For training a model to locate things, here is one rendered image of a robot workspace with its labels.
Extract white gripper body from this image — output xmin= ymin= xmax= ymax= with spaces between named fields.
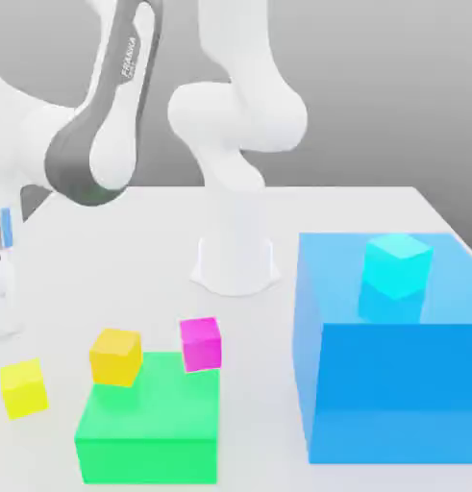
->
xmin=0 ymin=249 xmax=24 ymax=341

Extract small yellow cube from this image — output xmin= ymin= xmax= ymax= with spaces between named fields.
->
xmin=0 ymin=357 xmax=50 ymax=421

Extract small orange cube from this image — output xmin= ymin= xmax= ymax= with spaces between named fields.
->
xmin=88 ymin=327 xmax=144 ymax=388

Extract small magenta cube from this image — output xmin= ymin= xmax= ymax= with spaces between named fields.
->
xmin=179 ymin=316 xmax=223 ymax=374

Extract small cyan cube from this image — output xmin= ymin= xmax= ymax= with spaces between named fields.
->
xmin=357 ymin=232 xmax=435 ymax=325

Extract large green box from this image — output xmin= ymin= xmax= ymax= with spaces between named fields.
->
xmin=73 ymin=351 xmax=221 ymax=486

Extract large blue box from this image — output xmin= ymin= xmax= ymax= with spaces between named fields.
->
xmin=291 ymin=232 xmax=472 ymax=465

